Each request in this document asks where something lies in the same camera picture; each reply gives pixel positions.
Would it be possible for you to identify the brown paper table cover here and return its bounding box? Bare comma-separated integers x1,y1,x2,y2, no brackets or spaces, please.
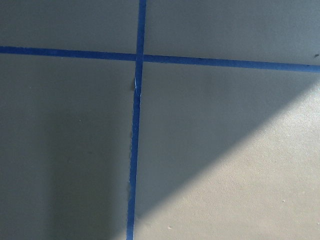
0,0,320,240

